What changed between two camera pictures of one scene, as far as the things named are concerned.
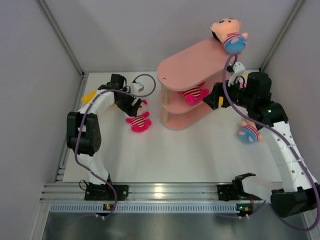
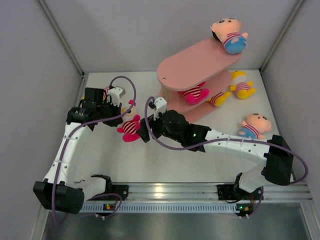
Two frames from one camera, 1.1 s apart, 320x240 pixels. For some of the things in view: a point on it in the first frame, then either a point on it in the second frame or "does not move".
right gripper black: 212,99 to 153,124
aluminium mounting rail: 150,192 does not move
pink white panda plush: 140,122 to 130,128
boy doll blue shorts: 249,132 does not move
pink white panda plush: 195,95 does not move
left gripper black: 129,109 to 116,109
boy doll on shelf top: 227,31 does not move
